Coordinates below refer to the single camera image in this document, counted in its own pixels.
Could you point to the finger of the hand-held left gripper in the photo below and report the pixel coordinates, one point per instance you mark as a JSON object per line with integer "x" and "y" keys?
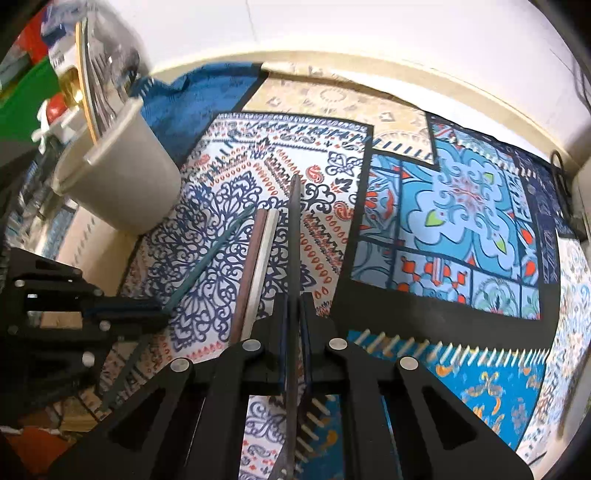
{"x": 124, "y": 308}
{"x": 120, "y": 328}

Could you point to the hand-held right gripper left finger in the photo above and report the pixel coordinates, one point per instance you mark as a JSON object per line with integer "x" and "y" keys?
{"x": 281, "y": 332}

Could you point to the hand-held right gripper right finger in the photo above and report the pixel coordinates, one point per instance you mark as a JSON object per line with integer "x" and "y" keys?
{"x": 305, "y": 332}

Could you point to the white chopstick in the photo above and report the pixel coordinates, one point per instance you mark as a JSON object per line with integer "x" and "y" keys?
{"x": 264, "y": 272}

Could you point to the brown chopstick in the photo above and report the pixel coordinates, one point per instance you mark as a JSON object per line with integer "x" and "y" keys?
{"x": 251, "y": 272}

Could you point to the dark grey chopstick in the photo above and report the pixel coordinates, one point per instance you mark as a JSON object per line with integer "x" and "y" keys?
{"x": 294, "y": 230}

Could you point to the teal chopstick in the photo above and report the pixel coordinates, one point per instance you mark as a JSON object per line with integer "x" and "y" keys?
{"x": 217, "y": 249}

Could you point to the beige cup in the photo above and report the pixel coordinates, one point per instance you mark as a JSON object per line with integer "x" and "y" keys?
{"x": 129, "y": 184}

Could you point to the yellow wooden chopstick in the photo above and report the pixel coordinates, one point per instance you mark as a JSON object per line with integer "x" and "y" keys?
{"x": 87, "y": 92}

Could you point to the metal fork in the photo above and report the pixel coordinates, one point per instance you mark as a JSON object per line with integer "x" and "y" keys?
{"x": 111, "y": 74}

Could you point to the white bowl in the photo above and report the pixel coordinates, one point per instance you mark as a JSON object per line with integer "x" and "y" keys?
{"x": 64, "y": 127}

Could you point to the patterned patchwork table cloth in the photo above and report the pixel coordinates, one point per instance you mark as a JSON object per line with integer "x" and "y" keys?
{"x": 461, "y": 207}

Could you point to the red tomato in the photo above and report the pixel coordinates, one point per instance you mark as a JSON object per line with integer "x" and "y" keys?
{"x": 57, "y": 105}

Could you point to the green plastic board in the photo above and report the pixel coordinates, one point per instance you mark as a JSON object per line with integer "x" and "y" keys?
{"x": 23, "y": 92}

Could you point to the white blue flour bag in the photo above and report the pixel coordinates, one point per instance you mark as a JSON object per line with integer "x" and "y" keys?
{"x": 62, "y": 44}

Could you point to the red carton box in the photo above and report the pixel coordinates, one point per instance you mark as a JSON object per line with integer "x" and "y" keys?
{"x": 32, "y": 33}

